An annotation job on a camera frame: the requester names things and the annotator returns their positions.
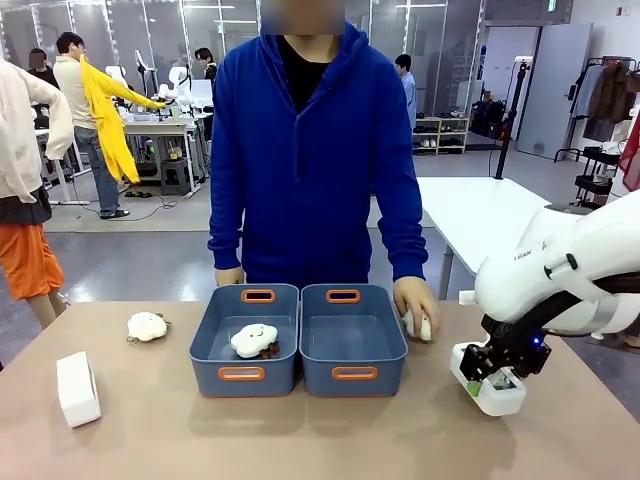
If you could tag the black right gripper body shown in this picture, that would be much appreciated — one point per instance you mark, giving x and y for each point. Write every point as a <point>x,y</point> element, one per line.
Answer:
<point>487,357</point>

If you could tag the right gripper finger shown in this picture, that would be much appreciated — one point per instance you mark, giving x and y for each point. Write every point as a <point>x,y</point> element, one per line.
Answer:
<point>501,379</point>
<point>473,386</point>

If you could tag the white digital clock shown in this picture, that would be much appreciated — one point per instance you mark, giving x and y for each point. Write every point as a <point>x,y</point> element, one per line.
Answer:
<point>78,395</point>
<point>501,403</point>

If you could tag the white round plush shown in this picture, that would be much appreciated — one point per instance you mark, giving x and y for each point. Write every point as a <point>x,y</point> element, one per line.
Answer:
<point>421,329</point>

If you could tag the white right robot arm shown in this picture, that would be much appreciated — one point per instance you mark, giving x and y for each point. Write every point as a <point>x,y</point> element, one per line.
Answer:
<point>565,270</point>

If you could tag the person's right forearm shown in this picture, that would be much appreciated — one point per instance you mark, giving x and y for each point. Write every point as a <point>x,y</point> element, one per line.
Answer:
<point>226,235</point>

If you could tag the person's left forearm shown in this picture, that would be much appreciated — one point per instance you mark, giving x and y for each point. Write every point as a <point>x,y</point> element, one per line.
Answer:
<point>405,240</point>

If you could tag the person's left hand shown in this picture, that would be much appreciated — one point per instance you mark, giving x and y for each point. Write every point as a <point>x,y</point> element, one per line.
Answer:
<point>412,296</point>

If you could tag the person's right hand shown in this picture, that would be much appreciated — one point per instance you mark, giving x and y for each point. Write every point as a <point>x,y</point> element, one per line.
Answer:
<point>229,276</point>

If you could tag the white side table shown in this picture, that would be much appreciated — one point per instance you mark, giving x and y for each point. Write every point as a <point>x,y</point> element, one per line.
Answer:
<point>480,210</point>

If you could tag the black rolling cart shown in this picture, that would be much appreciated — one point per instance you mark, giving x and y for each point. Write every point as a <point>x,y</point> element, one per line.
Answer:
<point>595,175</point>

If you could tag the smiling white cloud plush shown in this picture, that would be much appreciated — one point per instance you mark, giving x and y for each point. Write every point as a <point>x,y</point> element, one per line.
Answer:
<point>252,341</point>

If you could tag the wooden shoe rack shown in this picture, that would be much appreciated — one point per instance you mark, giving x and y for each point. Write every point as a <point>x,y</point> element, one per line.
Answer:
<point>442,135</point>

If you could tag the black tripod stand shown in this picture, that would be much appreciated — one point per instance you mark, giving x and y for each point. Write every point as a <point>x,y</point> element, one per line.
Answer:
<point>510,120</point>

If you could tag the red cloth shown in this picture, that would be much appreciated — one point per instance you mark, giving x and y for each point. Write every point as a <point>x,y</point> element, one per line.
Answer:
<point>632,155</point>

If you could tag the person's blue hoodie torso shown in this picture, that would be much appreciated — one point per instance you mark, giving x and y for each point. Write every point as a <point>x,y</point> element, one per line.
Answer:
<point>310,165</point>

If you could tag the person in light blue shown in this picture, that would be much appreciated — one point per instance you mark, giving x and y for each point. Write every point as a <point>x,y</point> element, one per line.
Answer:
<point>407,90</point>

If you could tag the black clothes rack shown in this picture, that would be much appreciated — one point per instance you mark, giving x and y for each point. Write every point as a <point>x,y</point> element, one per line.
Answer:
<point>607,95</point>

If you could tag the grey step stool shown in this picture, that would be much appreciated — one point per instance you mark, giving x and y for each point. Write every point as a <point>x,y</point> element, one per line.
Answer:
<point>176,177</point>

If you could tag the grey work desk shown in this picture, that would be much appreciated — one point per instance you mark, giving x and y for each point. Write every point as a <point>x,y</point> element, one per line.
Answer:
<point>160,127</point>

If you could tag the dark haired person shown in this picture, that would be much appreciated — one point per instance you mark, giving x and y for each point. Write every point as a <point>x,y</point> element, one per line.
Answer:
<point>206,62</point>

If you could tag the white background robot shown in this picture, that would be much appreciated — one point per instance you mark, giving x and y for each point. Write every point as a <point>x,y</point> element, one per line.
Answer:
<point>181,85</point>

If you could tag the yellow garment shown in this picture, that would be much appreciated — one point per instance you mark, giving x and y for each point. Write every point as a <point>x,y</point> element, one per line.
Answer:
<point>107,120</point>

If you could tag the man in beige top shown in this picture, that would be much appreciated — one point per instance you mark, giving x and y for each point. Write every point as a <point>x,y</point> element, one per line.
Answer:
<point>75,100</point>

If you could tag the person in orange shorts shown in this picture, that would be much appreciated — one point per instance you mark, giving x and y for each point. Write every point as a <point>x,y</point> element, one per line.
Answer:
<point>20,150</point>

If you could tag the person in dark top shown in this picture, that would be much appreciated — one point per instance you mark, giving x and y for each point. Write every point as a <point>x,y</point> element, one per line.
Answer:
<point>44,75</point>

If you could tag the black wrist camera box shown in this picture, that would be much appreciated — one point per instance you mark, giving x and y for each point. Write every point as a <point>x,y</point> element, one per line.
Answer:
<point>534,356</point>

